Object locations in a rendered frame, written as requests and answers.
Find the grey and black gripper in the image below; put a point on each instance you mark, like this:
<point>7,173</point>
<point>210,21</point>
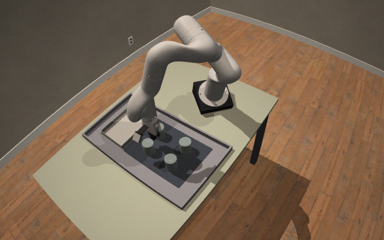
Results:
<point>153,128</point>

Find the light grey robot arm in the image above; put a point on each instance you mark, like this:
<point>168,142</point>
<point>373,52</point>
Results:
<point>198,47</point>

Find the clear glass jar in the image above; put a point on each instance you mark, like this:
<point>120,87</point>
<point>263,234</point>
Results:
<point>162,133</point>
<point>148,146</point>
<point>171,162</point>
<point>185,145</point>

